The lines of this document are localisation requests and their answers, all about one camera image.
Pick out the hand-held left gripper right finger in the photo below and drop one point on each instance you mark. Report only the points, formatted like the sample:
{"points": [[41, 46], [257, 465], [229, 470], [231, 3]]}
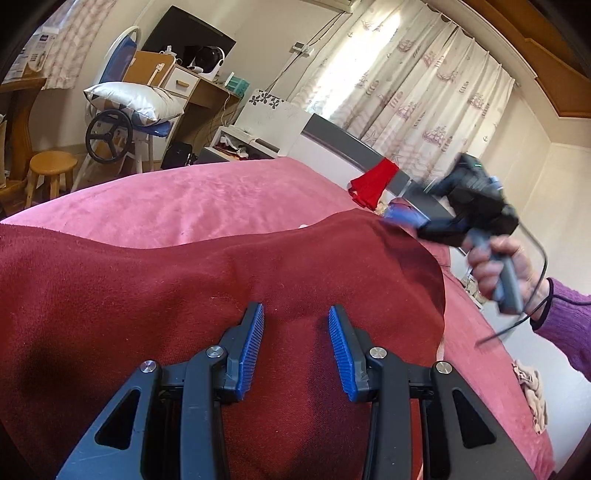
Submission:
{"points": [[341, 360]]}

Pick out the grey bed headboard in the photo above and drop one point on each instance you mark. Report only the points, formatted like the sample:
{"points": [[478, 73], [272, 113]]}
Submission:
{"points": [[341, 138]]}

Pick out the person's right forearm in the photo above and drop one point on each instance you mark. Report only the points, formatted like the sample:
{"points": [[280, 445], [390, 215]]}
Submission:
{"points": [[568, 323]]}

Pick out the round wooden stool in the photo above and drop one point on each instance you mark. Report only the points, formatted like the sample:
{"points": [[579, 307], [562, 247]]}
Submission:
{"points": [[51, 160]]}

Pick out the teal drawer organizer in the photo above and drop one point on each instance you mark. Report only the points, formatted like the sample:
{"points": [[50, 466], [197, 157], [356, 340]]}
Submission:
{"points": [[238, 84]]}

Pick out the person's right hand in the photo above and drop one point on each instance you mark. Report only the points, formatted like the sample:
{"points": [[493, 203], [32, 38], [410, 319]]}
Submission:
{"points": [[526, 267]]}

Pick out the black bag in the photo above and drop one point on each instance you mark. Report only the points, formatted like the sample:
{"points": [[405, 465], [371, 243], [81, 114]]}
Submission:
{"points": [[178, 154]]}

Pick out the dark red garment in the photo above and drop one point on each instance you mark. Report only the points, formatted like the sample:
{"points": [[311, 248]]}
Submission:
{"points": [[138, 300]]}

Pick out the wooden side table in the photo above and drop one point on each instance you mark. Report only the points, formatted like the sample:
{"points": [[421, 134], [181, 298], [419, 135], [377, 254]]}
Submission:
{"points": [[18, 120]]}

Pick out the white printed cardboard boxes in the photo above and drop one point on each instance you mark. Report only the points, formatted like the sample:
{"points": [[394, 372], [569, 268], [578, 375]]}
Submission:
{"points": [[32, 55]]}

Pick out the wooden desk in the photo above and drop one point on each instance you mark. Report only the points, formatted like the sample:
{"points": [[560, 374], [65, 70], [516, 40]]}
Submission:
{"points": [[207, 106]]}

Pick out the cream ruffled cloth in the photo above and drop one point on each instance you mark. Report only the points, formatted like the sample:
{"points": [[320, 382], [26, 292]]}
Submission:
{"points": [[382, 208]]}

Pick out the ship patterned curtain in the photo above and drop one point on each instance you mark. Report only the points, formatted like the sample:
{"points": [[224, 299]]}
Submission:
{"points": [[415, 92], [78, 41]]}

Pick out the bright red garment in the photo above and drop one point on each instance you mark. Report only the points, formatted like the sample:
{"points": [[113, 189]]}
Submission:
{"points": [[374, 184]]}

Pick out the white drawer cabinet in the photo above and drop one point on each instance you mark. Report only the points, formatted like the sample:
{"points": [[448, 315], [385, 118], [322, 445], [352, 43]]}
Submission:
{"points": [[182, 83]]}

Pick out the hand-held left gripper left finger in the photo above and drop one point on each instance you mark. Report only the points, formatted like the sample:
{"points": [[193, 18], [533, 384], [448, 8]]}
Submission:
{"points": [[251, 355]]}

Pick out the beige knit sweater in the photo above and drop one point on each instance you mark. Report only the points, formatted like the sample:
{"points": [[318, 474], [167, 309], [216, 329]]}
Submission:
{"points": [[533, 392]]}

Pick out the blue white chair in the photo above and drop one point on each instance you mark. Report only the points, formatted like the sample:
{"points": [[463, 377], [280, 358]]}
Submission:
{"points": [[115, 60]]}

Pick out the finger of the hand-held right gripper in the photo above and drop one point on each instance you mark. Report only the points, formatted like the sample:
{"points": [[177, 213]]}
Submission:
{"points": [[401, 214]]}

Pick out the white pillow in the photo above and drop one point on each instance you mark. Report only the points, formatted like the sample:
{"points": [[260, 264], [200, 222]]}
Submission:
{"points": [[134, 101]]}

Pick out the white floral nightstand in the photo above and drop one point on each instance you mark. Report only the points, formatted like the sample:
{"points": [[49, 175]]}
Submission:
{"points": [[272, 115]]}

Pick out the black steering wheel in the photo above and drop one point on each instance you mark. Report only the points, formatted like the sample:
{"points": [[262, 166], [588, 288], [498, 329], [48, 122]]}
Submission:
{"points": [[108, 135]]}

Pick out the pink bed blanket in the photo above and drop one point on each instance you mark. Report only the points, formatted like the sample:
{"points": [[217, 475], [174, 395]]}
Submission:
{"points": [[207, 198]]}

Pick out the black television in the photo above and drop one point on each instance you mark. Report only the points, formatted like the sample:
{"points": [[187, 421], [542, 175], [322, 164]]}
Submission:
{"points": [[184, 32]]}

